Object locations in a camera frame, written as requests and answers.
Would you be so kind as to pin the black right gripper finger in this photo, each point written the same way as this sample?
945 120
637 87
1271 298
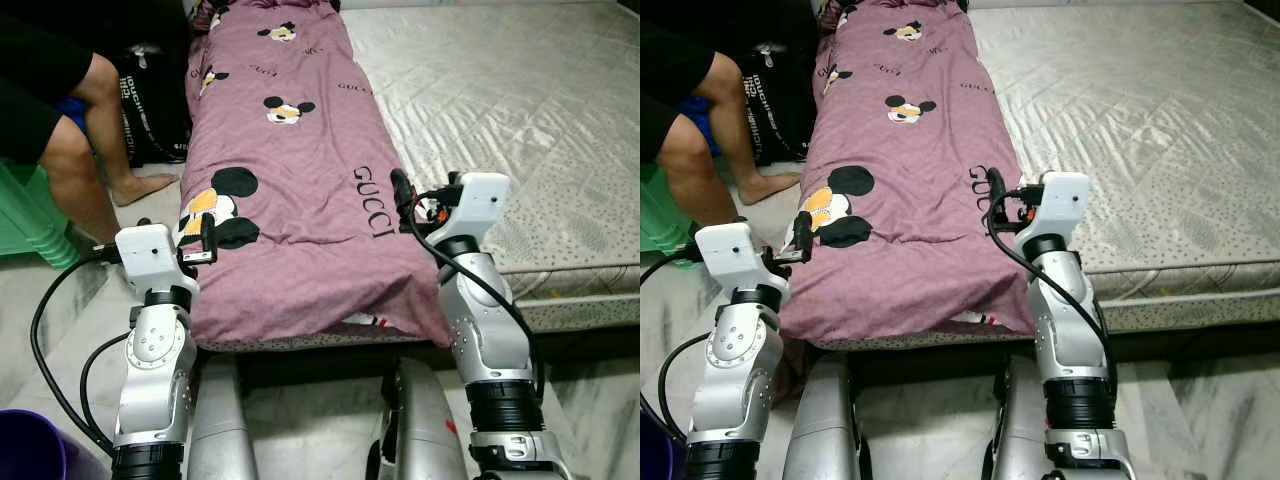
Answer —
402 195
996 194

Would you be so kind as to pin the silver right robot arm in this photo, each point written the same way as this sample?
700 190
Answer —
1065 330
485 330

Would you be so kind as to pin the purple Mickey print blanket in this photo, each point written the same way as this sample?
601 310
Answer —
900 230
300 220

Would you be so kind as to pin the black printed bag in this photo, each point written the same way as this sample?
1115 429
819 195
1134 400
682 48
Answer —
775 110
155 110

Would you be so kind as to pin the green plastic stool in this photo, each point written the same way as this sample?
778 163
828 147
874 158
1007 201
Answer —
30 220
660 220

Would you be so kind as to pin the grey quilted mattress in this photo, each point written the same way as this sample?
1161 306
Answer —
520 100
1130 100

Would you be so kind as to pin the blue plastic stool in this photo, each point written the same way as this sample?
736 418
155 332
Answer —
72 112
700 115

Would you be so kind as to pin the grey robot left leg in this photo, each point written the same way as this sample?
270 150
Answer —
822 420
222 420

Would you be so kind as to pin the grey robot leg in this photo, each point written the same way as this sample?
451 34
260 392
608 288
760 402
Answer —
222 420
1018 420
822 420
420 420

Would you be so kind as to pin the seated barefoot person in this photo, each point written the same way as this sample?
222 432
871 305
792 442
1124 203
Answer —
670 70
40 80

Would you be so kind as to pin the grey robot right leg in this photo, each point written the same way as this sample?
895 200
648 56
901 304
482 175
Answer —
420 420
1018 420

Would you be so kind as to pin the purple plastic bucket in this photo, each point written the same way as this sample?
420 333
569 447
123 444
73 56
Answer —
648 450
35 450

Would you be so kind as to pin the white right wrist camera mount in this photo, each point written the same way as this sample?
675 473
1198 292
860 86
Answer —
480 200
1062 200

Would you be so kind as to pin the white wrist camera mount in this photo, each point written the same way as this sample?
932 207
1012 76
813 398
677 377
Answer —
730 255
1062 200
145 255
480 200

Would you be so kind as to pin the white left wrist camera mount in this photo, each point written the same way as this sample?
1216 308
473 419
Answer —
730 255
145 255

